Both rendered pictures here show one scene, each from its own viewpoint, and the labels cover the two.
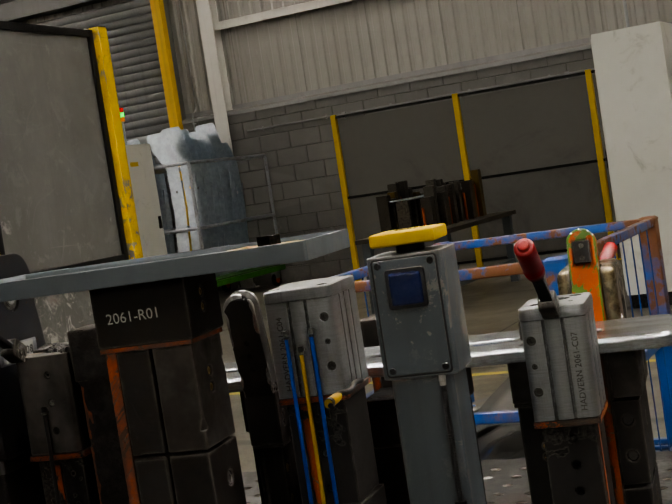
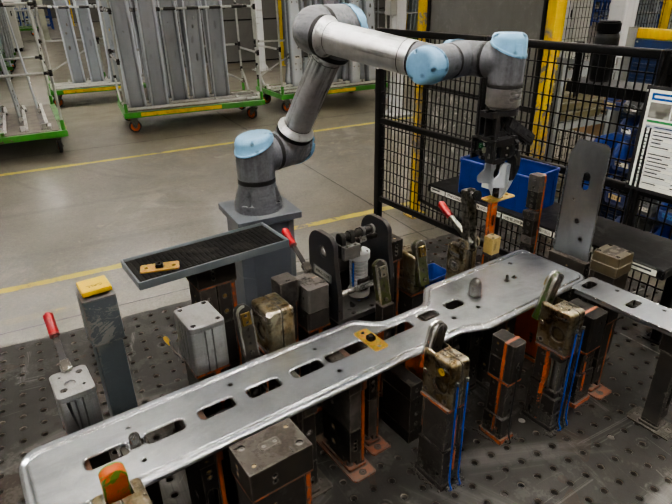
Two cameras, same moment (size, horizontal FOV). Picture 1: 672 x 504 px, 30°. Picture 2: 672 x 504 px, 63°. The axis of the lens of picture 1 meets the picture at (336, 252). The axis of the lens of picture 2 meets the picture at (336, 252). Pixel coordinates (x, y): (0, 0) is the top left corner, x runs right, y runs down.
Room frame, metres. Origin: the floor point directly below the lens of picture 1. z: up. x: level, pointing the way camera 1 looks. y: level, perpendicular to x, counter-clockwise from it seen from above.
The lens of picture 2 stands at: (2.18, -0.56, 1.72)
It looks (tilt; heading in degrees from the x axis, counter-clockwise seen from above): 26 degrees down; 128
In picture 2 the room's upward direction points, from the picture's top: 1 degrees counter-clockwise
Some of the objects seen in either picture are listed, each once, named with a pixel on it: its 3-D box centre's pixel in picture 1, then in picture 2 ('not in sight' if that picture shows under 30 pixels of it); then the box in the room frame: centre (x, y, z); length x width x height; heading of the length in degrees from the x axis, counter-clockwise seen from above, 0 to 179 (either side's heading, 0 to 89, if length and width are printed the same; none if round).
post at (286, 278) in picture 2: (124, 500); (288, 346); (1.38, 0.27, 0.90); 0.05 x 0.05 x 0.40; 73
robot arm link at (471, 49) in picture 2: not in sight; (461, 58); (1.62, 0.63, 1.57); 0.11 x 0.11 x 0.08; 85
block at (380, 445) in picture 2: not in sight; (366, 390); (1.60, 0.30, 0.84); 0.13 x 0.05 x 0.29; 163
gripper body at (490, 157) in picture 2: not in sight; (497, 134); (1.72, 0.63, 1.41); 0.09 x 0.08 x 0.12; 71
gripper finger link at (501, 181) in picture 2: not in sight; (500, 181); (1.74, 0.63, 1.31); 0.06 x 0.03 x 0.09; 71
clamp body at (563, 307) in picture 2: not in sight; (552, 365); (1.93, 0.63, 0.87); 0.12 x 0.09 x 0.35; 163
